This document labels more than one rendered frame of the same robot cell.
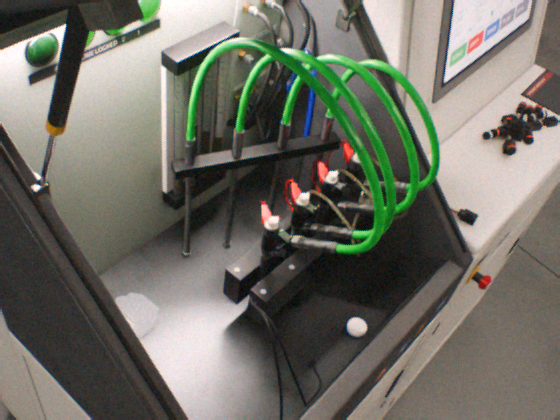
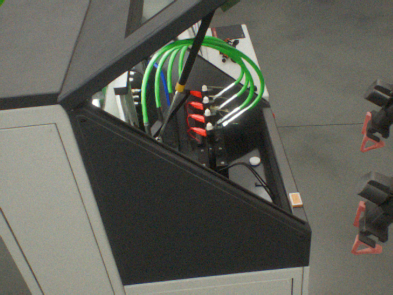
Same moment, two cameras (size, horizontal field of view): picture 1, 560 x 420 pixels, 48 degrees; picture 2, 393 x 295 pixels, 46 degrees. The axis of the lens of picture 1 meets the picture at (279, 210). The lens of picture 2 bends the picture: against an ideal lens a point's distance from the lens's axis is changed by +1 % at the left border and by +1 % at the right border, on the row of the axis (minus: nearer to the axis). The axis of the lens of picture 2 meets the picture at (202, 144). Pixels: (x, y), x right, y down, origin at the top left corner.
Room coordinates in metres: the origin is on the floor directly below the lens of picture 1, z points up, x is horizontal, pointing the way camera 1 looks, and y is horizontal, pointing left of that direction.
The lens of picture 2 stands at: (-0.33, 0.70, 2.00)
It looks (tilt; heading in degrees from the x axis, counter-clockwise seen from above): 38 degrees down; 327
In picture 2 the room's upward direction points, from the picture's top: 6 degrees counter-clockwise
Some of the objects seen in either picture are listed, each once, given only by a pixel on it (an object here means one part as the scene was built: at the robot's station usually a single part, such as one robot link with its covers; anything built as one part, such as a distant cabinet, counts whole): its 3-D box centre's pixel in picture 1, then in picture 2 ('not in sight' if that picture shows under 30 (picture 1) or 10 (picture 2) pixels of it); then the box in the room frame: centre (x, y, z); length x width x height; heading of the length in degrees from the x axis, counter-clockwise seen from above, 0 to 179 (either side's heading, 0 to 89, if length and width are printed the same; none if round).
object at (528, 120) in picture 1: (523, 124); (230, 48); (1.22, -0.52, 1.01); 0.23 x 0.11 x 0.06; 147
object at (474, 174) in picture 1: (509, 145); (231, 60); (1.19, -0.50, 0.97); 0.70 x 0.22 x 0.03; 147
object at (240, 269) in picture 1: (300, 257); (211, 151); (0.78, -0.06, 0.91); 0.34 x 0.10 x 0.15; 147
